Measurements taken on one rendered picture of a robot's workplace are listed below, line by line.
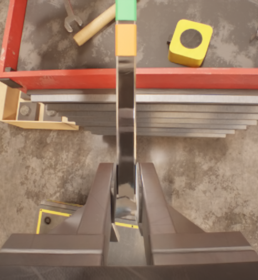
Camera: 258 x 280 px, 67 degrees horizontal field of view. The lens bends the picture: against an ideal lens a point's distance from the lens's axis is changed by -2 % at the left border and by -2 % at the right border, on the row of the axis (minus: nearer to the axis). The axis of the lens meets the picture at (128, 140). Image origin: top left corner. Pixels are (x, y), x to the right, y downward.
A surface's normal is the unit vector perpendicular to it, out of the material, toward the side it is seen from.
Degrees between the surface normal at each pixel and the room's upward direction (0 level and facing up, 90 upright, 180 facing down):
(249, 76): 90
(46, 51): 0
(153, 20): 0
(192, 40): 0
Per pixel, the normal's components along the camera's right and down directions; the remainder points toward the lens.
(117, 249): -0.11, -0.13
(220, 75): -0.04, 0.99
